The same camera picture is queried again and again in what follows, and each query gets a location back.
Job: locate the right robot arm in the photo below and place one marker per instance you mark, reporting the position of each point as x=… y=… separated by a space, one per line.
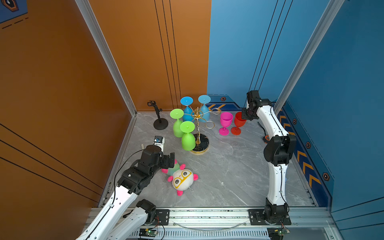
x=278 y=153

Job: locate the right light blue wine glass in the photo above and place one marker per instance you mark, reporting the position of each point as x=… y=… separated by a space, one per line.
x=205 y=99

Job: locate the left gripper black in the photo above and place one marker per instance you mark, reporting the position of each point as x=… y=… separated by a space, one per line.
x=166 y=164

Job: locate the pink wine glass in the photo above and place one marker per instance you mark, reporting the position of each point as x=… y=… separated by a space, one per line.
x=226 y=119

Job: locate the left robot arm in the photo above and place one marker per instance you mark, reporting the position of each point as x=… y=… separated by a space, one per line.
x=131 y=183

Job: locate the right circuit board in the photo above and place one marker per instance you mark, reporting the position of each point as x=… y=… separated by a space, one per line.
x=275 y=234

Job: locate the left circuit board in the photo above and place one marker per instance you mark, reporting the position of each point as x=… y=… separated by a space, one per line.
x=147 y=234

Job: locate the red wine glass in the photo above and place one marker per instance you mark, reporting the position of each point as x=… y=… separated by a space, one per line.
x=239 y=122

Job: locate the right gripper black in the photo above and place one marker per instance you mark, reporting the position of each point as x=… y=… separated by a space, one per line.
x=244 y=116

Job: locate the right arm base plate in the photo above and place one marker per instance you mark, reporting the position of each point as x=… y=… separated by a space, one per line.
x=258 y=217

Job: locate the plush toy with glasses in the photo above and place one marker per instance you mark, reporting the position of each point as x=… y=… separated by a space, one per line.
x=180 y=177

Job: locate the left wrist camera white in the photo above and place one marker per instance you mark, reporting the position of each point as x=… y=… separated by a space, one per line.
x=159 y=141

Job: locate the gold wine glass rack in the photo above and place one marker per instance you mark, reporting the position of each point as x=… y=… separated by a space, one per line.
x=202 y=141

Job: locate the left blue wine glass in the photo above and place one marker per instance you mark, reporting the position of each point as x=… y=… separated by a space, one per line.
x=187 y=101

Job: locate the black phone stand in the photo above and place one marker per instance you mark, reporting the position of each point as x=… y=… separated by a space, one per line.
x=160 y=123

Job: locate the circuit board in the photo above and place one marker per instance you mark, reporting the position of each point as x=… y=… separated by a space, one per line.
x=147 y=234
x=275 y=234

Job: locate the aluminium front rail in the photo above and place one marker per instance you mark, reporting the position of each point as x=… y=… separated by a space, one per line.
x=230 y=223

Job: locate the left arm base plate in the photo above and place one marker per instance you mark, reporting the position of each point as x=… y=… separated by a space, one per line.
x=162 y=217

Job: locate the green wine glass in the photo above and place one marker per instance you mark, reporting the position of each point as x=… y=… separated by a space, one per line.
x=188 y=139
x=177 y=114

